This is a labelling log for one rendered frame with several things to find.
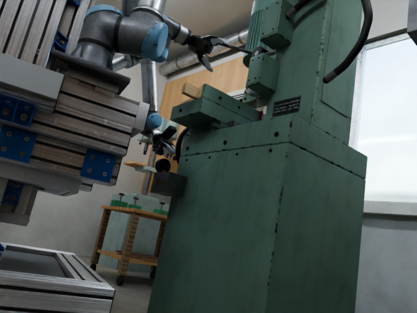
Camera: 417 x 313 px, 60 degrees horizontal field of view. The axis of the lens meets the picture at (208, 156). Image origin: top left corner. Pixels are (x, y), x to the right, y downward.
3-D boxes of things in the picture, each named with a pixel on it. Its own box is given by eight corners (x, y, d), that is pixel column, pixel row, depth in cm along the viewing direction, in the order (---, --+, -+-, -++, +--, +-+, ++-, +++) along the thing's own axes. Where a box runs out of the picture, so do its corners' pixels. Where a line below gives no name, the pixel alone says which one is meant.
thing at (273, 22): (272, 50, 140) (278, 17, 144) (291, 43, 133) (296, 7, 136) (257, 40, 135) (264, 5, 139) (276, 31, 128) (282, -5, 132)
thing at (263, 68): (262, 95, 137) (266, 68, 140) (275, 92, 132) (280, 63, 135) (244, 86, 132) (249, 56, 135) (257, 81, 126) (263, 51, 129)
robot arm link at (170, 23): (146, 31, 149) (151, 14, 151) (168, 44, 156) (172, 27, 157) (156, 25, 143) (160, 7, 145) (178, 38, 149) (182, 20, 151)
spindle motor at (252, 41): (260, 77, 173) (270, 21, 180) (290, 67, 159) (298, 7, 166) (234, 61, 163) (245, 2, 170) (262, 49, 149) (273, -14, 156)
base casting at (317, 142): (253, 182, 175) (256, 164, 177) (367, 180, 130) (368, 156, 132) (179, 156, 150) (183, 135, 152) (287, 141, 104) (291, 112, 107)
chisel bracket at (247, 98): (252, 112, 162) (255, 95, 164) (275, 107, 151) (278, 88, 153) (240, 106, 158) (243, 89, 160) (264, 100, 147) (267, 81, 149)
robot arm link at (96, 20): (84, 54, 122) (94, 19, 125) (122, 61, 121) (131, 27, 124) (71, 34, 110) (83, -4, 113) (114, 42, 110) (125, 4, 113)
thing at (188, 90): (278, 140, 165) (279, 131, 166) (282, 139, 164) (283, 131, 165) (181, 93, 134) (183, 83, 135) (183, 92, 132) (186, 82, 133)
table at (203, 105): (254, 162, 190) (255, 151, 191) (301, 158, 166) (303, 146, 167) (157, 123, 155) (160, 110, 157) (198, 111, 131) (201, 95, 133)
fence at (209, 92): (300, 146, 168) (301, 135, 170) (303, 146, 167) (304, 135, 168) (200, 97, 134) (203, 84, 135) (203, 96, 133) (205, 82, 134)
